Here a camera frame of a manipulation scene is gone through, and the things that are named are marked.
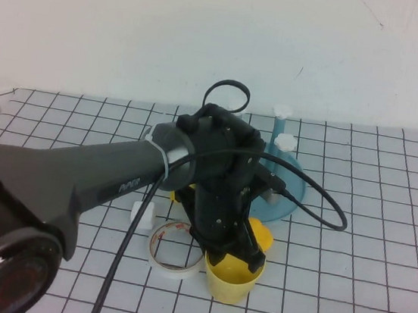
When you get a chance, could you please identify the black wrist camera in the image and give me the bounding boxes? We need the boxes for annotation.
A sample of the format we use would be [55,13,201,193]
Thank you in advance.
[252,165,293,209]

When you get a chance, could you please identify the long black camera cable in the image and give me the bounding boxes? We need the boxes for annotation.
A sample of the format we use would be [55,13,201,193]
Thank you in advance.
[89,132,357,313]

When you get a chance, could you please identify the white zip tie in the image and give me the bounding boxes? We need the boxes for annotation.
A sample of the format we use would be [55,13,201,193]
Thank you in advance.
[139,124,178,182]

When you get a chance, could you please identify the short black looped cable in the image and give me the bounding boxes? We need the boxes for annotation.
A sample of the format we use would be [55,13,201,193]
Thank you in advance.
[176,74,252,139]

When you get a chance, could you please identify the yellow cube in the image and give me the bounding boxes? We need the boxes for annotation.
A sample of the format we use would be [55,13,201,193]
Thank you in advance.
[168,181,197,205]

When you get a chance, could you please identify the blue cup stand white caps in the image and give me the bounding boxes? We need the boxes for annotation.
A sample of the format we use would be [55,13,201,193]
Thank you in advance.
[214,98,317,229]

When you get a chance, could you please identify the white cube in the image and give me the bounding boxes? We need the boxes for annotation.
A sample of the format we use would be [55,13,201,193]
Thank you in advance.
[129,199,158,231]

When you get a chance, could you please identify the white black checked tablecloth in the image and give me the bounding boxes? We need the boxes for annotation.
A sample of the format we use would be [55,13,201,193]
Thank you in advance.
[0,79,418,313]

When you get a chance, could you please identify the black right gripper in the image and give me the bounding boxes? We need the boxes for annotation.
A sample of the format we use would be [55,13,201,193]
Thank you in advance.
[167,167,278,276]

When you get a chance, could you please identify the white tape roll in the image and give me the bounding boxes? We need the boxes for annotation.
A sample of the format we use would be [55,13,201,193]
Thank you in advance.
[144,217,210,283]

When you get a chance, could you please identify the yellow rubber duck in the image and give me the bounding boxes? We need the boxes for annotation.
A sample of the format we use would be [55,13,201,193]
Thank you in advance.
[245,217,276,254]

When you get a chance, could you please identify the yellow plastic cup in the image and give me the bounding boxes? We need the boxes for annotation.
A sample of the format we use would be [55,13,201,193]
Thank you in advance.
[198,249,268,308]

